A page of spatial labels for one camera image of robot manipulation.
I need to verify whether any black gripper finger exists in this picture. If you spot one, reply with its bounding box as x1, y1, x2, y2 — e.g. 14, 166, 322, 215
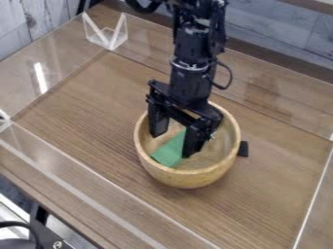
148, 104, 168, 138
181, 119, 212, 158

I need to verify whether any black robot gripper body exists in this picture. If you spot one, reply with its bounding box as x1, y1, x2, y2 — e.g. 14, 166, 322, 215
147, 58, 223, 133

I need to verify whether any green rectangular stick block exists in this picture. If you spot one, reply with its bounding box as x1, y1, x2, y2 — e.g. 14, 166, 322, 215
149, 129, 185, 168

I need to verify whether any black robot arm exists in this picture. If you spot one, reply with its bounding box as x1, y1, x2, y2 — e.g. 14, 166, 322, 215
124, 0, 227, 158

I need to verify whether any round wooden bowl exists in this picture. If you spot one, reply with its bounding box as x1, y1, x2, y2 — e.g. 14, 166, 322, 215
133, 102, 240, 189

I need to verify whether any black patch on table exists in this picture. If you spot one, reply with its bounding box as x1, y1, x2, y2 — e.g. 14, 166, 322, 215
236, 141, 250, 157

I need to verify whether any clear acrylic corner bracket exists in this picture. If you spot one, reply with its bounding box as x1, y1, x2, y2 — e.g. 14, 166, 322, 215
81, 13, 127, 51

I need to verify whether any clear acrylic enclosure wall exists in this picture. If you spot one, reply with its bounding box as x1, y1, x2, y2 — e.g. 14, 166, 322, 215
0, 111, 217, 249

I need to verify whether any black metal table frame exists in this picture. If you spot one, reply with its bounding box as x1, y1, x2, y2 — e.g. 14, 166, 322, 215
26, 202, 88, 249

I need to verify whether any black cable lower left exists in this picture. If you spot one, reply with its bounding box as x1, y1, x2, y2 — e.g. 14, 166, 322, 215
0, 220, 32, 239

